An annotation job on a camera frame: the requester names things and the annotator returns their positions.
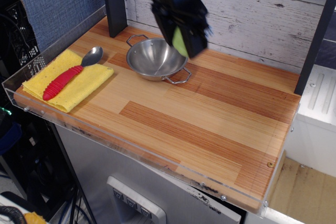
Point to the silver toy fridge cabinet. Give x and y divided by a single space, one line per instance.
93 163

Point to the green toy broccoli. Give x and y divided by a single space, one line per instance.
178 42

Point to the yellow sponge piece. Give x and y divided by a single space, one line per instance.
34 218

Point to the dark vertical post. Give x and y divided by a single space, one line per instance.
116 16
315 46

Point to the dark right vertical post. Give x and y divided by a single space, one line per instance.
315 46

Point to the yellow folded cloth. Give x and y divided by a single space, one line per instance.
85 81

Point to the grey dispenser button panel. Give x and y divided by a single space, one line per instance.
140 208

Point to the clear acrylic table guard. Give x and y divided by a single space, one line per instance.
222 131

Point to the spoon with red handle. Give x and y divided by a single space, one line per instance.
91 58

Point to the white aluminium frame block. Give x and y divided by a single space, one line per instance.
311 139

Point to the small steel bowl with handles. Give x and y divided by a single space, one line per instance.
153 59

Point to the dark left vertical post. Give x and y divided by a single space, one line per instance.
116 16

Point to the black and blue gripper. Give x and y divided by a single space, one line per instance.
189 16

